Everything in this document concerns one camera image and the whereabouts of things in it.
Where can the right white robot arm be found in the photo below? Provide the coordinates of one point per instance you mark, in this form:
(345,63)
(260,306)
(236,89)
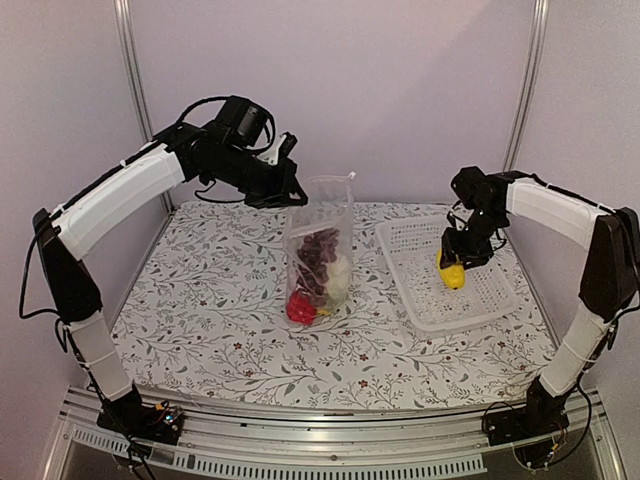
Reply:
(545,269)

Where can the left aluminium frame post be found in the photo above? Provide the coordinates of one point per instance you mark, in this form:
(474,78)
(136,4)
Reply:
(127,41)

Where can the floral tablecloth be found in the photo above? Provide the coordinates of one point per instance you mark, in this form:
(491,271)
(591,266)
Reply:
(206,317)

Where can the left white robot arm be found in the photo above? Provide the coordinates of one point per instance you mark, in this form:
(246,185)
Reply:
(239,147)

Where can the right aluminium frame post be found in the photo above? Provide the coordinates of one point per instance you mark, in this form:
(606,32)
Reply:
(531,71)

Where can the dark red grape bunch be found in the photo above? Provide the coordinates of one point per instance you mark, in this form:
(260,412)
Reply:
(317,250)

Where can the red bell pepper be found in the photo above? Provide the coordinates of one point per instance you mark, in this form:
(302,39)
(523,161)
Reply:
(299,308)

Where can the white cauliflower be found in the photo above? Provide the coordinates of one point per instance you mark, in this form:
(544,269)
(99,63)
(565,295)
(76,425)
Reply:
(339,274)

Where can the aluminium frame post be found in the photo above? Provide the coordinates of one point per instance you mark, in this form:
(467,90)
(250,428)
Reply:
(531,71)
(127,41)

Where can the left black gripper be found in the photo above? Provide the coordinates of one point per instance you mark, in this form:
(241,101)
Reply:
(279,195)

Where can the clear zip top bag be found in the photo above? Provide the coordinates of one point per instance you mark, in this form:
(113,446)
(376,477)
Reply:
(330,205)

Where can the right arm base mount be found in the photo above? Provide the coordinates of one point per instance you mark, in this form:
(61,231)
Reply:
(542,414)

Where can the yellow mango front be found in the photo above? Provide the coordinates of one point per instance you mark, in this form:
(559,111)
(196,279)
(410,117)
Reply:
(453,276)

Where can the aluminium front rail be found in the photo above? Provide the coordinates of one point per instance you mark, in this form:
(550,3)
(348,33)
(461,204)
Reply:
(223,439)

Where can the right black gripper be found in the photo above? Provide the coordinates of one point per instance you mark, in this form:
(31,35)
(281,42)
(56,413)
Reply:
(453,247)

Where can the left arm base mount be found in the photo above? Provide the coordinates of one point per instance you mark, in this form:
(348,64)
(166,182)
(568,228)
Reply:
(123,411)

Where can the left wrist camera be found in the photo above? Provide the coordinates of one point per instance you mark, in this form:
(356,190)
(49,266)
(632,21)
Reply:
(279,150)

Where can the white plastic basket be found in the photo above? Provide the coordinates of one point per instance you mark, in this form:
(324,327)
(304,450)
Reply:
(410,247)

